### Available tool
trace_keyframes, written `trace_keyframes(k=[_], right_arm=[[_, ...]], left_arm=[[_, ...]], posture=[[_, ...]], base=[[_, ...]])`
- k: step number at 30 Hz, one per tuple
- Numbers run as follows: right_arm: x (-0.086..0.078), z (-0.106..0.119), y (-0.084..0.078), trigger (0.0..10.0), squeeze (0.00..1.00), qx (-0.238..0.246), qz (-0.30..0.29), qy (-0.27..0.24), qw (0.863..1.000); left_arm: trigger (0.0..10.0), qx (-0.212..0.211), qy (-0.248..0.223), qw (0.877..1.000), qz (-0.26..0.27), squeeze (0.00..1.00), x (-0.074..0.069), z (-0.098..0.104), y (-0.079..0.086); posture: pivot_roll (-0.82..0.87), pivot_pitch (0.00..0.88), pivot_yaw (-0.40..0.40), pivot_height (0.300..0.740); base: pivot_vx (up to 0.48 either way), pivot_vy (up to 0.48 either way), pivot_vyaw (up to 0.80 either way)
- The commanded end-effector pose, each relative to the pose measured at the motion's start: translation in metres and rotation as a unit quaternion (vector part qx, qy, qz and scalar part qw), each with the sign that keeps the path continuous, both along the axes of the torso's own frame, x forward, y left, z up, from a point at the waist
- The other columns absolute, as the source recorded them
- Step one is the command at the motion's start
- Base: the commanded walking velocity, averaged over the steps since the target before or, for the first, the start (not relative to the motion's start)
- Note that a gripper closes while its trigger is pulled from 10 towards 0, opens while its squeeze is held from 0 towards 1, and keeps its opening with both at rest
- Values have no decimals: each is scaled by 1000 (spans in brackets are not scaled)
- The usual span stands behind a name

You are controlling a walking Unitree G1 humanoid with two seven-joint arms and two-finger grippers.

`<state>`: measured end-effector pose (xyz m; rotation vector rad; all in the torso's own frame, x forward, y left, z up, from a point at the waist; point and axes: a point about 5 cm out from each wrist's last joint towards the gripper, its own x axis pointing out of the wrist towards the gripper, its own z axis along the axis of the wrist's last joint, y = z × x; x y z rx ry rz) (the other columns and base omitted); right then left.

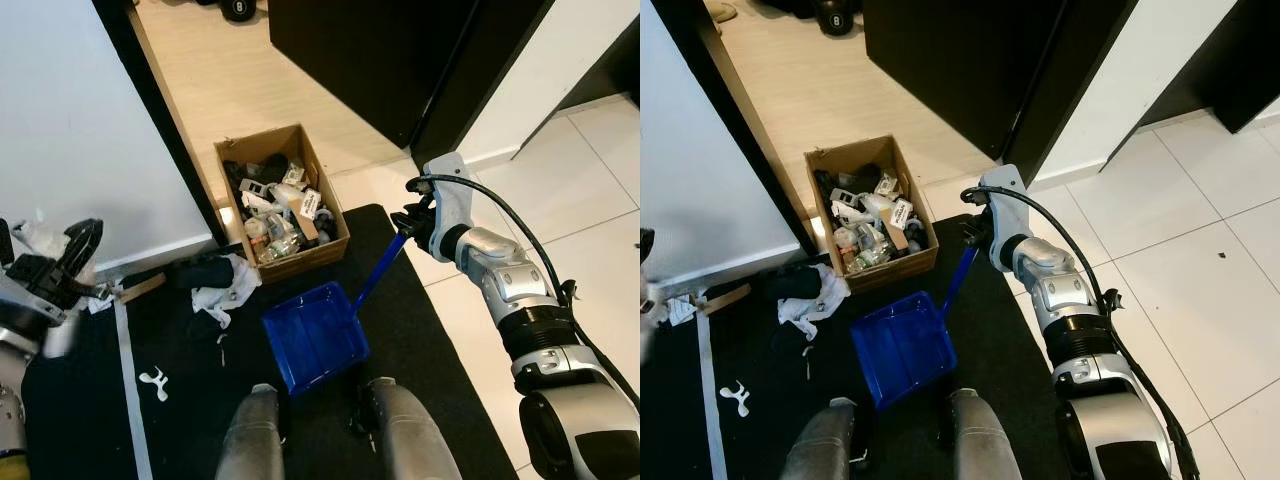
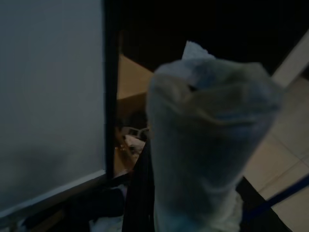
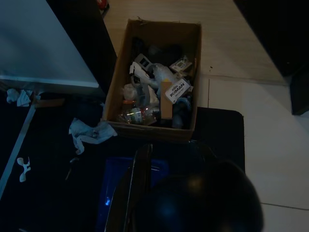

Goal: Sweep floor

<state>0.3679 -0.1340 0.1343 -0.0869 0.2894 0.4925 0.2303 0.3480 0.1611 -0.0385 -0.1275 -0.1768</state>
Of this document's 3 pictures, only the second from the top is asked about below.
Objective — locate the left gripper sock-covered right finger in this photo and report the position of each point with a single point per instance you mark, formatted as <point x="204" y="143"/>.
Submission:
<point x="198" y="145"/>

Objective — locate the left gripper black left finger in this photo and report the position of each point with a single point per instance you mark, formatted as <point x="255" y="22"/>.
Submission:
<point x="140" y="198"/>

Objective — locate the brown cardboard box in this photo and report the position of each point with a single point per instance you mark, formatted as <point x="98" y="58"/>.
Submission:
<point x="130" y="104"/>

